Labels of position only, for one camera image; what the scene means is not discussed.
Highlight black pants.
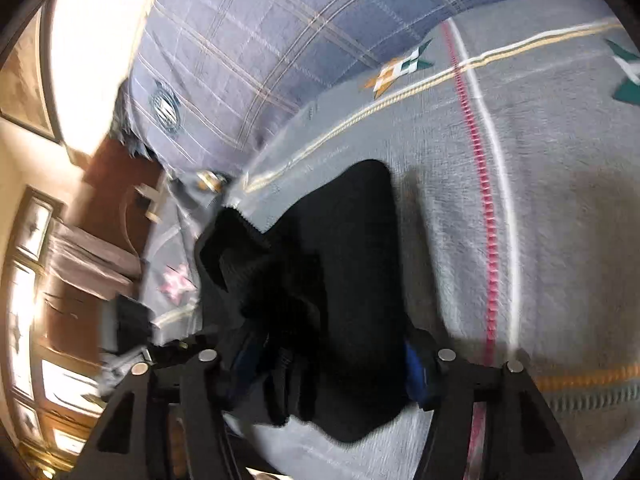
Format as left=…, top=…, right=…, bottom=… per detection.
left=194, top=159, right=411, bottom=443

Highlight brown wooden headboard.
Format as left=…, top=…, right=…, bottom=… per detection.
left=40, top=138, right=160, bottom=364

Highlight white power strip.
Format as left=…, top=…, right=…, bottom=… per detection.
left=134, top=172, right=168, bottom=223

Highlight grey star-pattern bed sheet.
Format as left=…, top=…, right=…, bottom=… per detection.
left=228, top=0, right=639, bottom=479

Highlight blue plaid quilt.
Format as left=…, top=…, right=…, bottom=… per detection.
left=110, top=0, right=506, bottom=176

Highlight grey towel on rail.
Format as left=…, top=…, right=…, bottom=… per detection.
left=50, top=220, right=141, bottom=300

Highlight framed wall picture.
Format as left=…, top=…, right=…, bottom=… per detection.
left=1, top=1, right=63, bottom=144

